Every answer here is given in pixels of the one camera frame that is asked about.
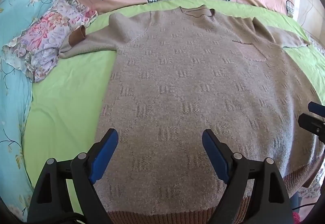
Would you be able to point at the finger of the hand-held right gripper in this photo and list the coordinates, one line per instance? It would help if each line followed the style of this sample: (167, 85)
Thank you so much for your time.
(311, 122)
(316, 107)

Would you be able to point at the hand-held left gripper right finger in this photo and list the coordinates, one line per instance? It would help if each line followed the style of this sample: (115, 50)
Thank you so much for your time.
(215, 154)

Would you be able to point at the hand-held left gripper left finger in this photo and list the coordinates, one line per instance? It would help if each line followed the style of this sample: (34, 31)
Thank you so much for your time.
(106, 149)

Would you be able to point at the beige knit sweater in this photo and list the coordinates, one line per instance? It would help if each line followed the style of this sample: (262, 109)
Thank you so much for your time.
(177, 81)

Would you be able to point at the green bed sheet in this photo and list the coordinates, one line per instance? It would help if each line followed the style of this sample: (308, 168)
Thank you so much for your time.
(63, 102)

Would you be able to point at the floral ruffled pillow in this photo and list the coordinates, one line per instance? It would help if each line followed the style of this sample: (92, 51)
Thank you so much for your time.
(48, 36)

